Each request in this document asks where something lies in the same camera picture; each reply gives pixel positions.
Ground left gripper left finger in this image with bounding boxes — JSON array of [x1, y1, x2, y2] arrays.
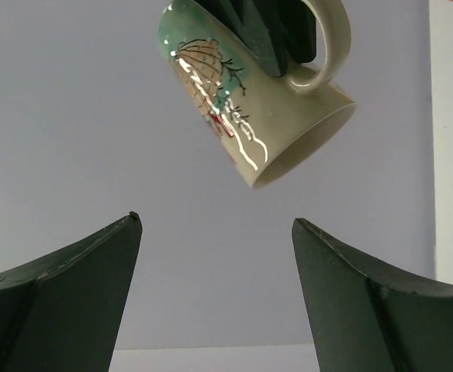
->
[[0, 212, 142, 372]]

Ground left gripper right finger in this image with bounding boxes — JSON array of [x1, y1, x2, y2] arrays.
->
[[292, 219, 453, 371]]

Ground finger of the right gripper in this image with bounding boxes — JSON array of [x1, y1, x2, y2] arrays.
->
[[196, 0, 287, 78], [255, 0, 316, 64]]

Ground tall beige seashell mug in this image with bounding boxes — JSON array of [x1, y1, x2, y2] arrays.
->
[[157, 1, 355, 188]]

